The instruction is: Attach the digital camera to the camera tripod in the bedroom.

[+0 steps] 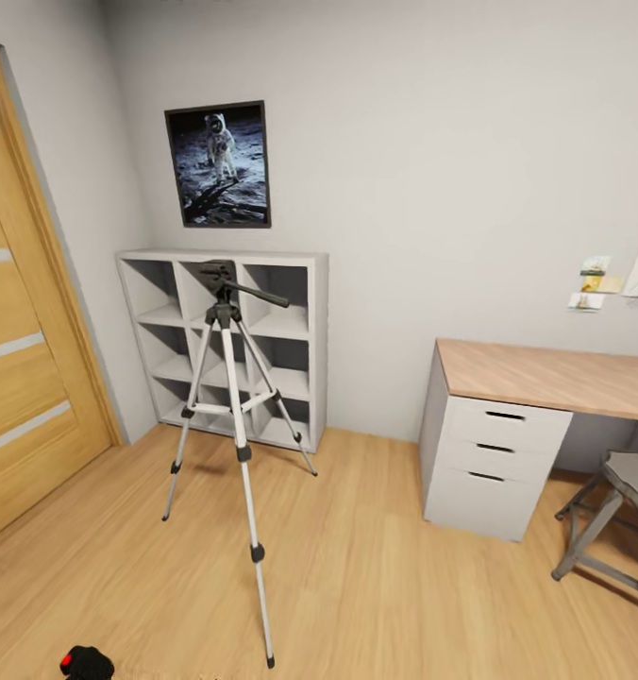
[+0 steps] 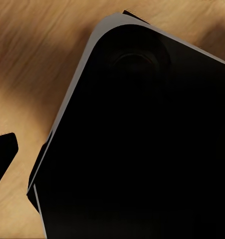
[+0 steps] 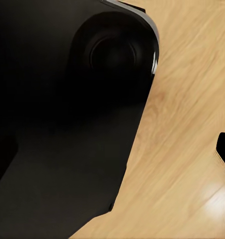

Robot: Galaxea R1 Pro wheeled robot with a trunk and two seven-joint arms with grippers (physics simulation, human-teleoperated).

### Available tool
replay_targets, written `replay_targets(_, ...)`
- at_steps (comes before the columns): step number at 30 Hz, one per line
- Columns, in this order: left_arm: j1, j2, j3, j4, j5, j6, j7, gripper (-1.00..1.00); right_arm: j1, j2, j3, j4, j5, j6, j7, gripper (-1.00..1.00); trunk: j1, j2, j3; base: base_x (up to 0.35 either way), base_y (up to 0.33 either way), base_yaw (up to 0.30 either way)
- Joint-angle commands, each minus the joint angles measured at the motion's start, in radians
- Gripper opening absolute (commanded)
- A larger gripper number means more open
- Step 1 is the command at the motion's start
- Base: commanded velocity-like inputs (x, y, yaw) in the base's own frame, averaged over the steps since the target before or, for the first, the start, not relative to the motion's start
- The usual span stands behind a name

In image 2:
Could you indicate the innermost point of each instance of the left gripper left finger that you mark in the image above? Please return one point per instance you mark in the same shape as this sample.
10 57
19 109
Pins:
8 151

